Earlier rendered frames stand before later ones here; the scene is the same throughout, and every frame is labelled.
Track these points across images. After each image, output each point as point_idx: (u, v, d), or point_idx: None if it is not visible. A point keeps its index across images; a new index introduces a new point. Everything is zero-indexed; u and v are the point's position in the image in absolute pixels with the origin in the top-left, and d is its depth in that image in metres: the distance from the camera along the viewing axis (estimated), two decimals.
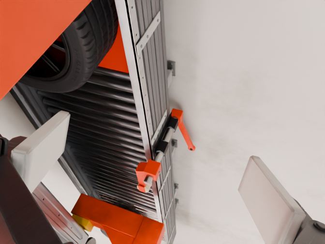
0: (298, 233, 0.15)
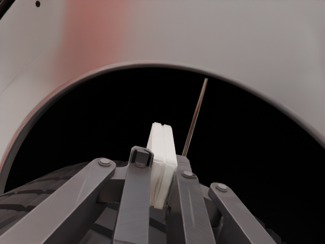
0: (172, 182, 0.16)
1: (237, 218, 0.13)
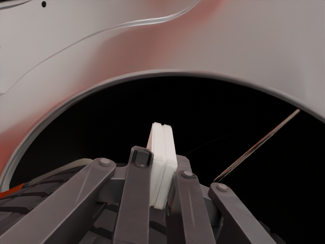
0: (172, 182, 0.16)
1: (237, 218, 0.13)
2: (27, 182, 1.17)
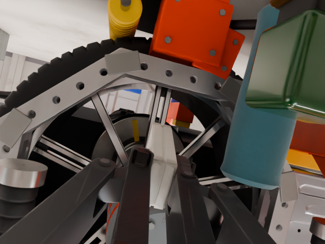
0: (172, 182, 0.16)
1: (237, 218, 0.13)
2: None
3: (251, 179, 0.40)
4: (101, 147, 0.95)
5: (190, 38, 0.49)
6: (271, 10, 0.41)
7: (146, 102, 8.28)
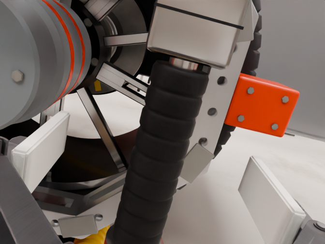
0: (298, 233, 0.15)
1: None
2: None
3: None
4: (134, 60, 0.84)
5: None
6: None
7: None
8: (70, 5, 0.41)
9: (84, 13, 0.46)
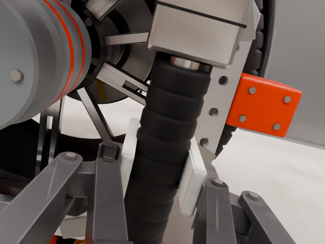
0: (201, 190, 0.16)
1: (265, 225, 0.13)
2: None
3: None
4: (143, 66, 0.75)
5: None
6: None
7: None
8: (70, 4, 0.41)
9: (84, 12, 0.46)
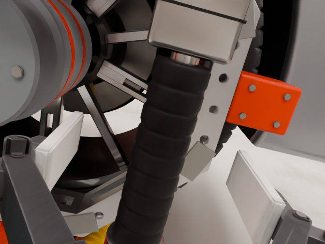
0: (278, 222, 0.15)
1: None
2: None
3: None
4: (141, 69, 0.64)
5: None
6: None
7: None
8: (71, 1, 0.41)
9: (85, 10, 0.46)
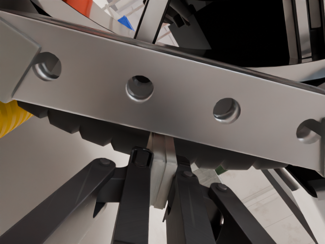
0: (172, 182, 0.16)
1: (237, 218, 0.13)
2: None
3: None
4: None
5: None
6: None
7: (129, 4, 7.15)
8: None
9: None
